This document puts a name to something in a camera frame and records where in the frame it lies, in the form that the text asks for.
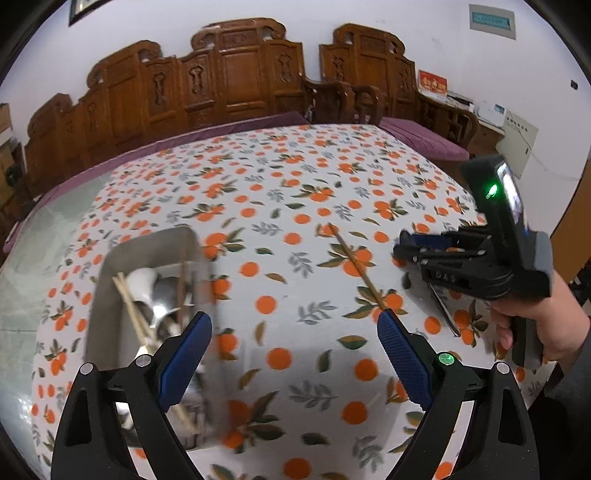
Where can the purple armchair cushion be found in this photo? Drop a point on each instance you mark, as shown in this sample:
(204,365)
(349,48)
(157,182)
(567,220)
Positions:
(425,138)

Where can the stainless steel container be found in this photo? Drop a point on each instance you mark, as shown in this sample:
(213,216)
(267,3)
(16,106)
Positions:
(108,295)

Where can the person's right hand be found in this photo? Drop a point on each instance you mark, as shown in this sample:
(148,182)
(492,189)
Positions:
(563,323)

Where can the person's right forearm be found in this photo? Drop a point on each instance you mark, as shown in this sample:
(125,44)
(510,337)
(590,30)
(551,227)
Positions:
(568,397)

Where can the dark brown chopstick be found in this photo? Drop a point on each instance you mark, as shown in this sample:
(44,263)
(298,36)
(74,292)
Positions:
(181,290)
(355,265)

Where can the white electrical box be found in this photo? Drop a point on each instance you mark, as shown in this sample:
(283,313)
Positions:
(519,138)

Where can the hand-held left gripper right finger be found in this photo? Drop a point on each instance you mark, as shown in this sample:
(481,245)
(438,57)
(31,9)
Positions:
(404,360)

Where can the carved wooden armchair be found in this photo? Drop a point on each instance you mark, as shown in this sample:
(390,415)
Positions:
(369,60)

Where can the wall panel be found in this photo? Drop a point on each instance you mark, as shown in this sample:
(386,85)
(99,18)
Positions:
(491,17)

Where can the long carved wooden sofa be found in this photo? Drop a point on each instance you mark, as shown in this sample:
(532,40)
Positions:
(240,78)

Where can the wooden side table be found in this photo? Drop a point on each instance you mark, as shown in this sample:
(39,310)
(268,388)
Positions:
(485,134)

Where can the thin metal utensil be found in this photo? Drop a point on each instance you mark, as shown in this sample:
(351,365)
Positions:
(445,314)

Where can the small metal spoon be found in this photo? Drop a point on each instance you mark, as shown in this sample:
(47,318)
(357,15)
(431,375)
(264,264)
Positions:
(159,330)

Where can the red box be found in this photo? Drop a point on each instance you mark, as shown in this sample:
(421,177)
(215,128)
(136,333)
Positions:
(433,83)

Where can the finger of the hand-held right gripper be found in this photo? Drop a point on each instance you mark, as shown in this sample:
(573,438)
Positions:
(422,241)
(443,264)

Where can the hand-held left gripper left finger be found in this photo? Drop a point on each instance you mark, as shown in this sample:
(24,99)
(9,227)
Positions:
(184,364)

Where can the large metal spoon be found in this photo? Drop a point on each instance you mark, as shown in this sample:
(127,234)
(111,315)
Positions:
(165,295)

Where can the orange print tablecloth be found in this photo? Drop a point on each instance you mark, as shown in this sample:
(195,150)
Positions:
(295,194)

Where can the light wooden chopstick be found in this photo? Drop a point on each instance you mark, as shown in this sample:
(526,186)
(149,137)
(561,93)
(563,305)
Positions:
(125,302)
(135,310)

